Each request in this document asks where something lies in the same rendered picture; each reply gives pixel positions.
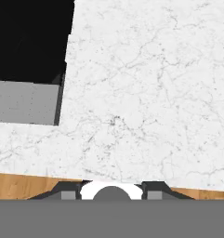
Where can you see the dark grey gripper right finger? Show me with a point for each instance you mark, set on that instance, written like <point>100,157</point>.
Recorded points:
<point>155,191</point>

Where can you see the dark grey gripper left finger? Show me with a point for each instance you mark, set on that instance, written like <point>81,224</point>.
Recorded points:
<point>68,191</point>

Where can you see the dark sink basin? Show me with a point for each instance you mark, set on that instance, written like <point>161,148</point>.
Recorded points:
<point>26,62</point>

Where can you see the white round object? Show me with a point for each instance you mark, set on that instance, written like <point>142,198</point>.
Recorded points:
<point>87,192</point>

